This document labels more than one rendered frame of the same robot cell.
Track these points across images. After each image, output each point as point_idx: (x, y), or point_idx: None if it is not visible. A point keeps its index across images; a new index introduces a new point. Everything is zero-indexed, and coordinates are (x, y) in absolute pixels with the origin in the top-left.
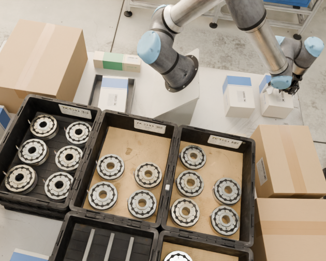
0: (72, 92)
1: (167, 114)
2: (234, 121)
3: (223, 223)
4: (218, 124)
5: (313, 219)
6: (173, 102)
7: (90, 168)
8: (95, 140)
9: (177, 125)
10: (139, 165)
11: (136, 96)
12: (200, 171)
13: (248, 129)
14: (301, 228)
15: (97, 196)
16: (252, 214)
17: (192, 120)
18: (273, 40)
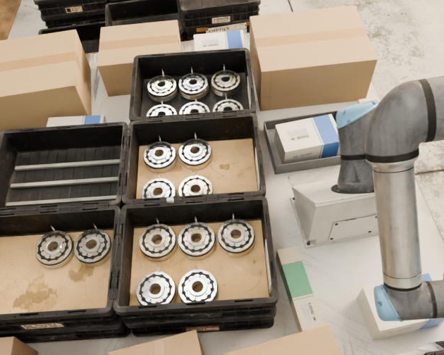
0: (297, 98)
1: (300, 197)
2: (353, 315)
3: (149, 286)
4: (337, 289)
5: None
6: (313, 191)
7: (185, 132)
8: (211, 118)
9: (302, 226)
10: (204, 178)
11: (333, 170)
12: (222, 253)
13: (348, 341)
14: None
15: (156, 148)
16: (156, 307)
17: (325, 249)
18: (395, 217)
